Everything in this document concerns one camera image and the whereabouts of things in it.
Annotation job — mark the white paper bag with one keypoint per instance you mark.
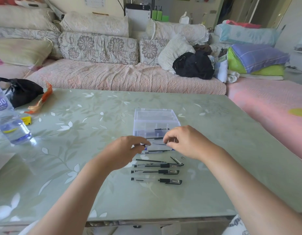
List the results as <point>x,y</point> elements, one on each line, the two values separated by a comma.
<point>1,161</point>

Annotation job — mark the black pen refill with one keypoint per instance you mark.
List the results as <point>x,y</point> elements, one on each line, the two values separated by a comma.
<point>154,138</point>
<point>151,160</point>

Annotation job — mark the white towel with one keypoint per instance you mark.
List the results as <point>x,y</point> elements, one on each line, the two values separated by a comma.
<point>232,77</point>

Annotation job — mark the clear water bottle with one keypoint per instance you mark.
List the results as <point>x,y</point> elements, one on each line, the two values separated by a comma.
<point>14,130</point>

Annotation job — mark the white cabinet with black frame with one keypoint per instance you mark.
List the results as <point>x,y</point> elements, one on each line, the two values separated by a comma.
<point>138,19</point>

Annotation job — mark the person's right forearm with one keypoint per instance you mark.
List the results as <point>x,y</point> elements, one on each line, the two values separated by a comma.
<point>256,190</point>

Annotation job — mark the clear plastic storage box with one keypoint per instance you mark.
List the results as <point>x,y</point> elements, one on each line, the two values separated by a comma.
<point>155,115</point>

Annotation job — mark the brown garment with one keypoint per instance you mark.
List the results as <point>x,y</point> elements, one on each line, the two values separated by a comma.
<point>202,48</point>

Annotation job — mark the green bottle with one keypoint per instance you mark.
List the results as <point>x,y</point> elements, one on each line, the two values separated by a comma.
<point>154,14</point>
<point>160,14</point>

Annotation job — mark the person's left hand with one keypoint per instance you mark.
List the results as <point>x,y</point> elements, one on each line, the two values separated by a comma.
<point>121,151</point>

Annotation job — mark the pale yellow pillow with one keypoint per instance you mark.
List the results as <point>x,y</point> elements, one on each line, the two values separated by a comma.
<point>21,51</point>

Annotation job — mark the white wall calendar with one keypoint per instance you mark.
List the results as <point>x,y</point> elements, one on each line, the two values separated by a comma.
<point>94,1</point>

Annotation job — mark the yellow round item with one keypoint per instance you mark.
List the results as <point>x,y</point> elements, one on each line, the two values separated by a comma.
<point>298,113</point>

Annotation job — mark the floral sofa back cushion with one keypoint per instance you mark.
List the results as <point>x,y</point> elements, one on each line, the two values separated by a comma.
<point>149,51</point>
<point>215,48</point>
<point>99,47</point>
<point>31,32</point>

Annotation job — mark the salmon pink sofa seat cover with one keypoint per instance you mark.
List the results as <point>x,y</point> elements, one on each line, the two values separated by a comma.
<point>263,100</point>

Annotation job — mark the grey table frame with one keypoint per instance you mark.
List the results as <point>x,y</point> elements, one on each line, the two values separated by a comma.
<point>190,225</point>

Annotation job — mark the black pen cap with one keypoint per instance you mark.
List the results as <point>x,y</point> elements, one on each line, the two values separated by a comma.
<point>177,162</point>

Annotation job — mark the black clothing bundle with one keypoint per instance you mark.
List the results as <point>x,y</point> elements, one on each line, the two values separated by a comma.
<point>194,66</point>

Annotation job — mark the light blue bolster pillow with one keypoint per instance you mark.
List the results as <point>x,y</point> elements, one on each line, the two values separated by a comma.
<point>247,34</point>

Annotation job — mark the white and blue cloth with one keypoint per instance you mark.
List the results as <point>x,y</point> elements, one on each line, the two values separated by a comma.
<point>221,70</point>

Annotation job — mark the yellow tag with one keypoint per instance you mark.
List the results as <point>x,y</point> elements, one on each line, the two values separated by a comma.
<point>26,120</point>

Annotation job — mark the person's right hand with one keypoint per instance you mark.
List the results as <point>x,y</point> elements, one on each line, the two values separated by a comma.
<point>195,144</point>

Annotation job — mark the white device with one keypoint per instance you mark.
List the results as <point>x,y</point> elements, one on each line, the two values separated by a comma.
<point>31,4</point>

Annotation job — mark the pile of black gel pens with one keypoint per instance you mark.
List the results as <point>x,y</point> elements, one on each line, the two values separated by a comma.
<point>165,172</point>

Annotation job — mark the white textured pillow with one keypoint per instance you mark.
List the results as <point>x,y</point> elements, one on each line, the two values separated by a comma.
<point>173,53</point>

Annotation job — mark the brown wooden stick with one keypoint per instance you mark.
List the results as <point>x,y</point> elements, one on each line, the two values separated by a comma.
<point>100,13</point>

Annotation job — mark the person's left forearm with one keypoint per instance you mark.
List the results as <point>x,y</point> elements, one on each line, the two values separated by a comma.
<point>72,200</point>

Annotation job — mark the pale pink sofa seat cover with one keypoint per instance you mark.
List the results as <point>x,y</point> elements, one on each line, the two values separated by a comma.
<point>9,72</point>

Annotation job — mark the cream sofa bolster cushion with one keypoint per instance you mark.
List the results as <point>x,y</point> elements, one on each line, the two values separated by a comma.
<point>23,17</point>
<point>94,23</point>
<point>177,30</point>

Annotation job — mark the black plastic bag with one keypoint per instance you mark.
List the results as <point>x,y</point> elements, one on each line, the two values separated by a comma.
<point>21,92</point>

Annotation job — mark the pink quilted sofa seat cover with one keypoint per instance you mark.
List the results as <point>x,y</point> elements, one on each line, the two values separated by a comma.
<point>121,77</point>

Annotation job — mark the white tissue pack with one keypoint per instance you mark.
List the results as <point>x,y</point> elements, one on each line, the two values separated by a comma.
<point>184,20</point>

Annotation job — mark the orange snack wrapper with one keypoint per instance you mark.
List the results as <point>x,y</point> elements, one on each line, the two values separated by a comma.
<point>45,95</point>

